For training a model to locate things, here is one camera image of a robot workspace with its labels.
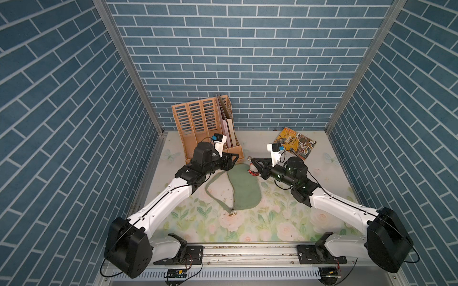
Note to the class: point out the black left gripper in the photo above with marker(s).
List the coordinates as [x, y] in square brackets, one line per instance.
[226, 165]

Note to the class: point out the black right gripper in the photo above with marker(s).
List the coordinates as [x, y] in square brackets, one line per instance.
[265, 171]

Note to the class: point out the small doll keychain decoration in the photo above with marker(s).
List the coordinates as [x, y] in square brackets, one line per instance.
[252, 168]

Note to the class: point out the green fabric bag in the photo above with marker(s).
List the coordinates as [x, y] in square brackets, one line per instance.
[235, 190]

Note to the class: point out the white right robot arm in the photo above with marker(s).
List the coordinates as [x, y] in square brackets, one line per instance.
[383, 239]

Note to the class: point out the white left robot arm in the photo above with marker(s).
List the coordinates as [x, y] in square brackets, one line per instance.
[128, 245]

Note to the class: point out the brown cardboard folder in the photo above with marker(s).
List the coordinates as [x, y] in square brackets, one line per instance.
[226, 116]

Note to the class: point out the pink folder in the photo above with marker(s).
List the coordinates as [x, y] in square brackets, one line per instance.
[226, 132]

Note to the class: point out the colourful comic booklet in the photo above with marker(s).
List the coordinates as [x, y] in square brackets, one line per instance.
[301, 144]

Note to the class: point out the peach plastic file organizer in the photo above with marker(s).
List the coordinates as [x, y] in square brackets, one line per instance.
[199, 120]

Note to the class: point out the floral table mat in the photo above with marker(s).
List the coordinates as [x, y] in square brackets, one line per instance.
[278, 217]

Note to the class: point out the right circuit board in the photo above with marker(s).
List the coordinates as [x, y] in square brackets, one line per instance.
[329, 276]

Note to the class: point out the green circuit board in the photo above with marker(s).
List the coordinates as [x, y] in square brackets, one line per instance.
[180, 274]

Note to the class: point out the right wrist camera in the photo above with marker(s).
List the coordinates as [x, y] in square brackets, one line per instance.
[276, 150]

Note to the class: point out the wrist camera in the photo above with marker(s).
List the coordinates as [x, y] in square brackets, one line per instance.
[276, 150]
[219, 141]

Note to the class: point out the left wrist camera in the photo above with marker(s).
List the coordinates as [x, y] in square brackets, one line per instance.
[219, 141]

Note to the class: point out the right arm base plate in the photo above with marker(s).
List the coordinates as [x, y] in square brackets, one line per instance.
[317, 253]

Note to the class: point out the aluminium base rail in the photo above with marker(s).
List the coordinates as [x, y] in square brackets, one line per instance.
[254, 264]

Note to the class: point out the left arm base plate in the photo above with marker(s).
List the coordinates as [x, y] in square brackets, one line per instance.
[174, 250]

